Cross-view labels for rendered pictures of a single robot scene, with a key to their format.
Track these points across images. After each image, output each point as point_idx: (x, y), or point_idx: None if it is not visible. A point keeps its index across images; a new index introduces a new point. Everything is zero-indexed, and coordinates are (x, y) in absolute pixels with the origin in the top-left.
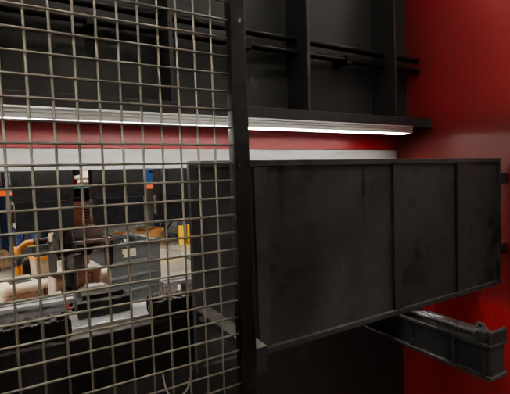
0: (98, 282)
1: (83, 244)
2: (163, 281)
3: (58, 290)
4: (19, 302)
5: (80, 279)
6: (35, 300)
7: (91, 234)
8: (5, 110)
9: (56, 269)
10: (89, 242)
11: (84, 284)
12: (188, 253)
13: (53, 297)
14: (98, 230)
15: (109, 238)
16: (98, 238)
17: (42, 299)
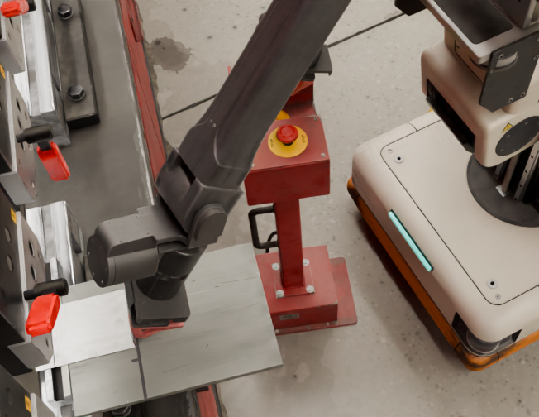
0: (503, 110)
1: (426, 7)
2: (35, 208)
3: (444, 40)
4: (34, 14)
5: (475, 66)
6: (34, 30)
7: (502, 0)
8: None
9: (394, 4)
10: (436, 16)
11: (479, 82)
12: (226, 263)
13: (37, 49)
14: (519, 8)
15: (471, 54)
16: (478, 25)
17: (38, 36)
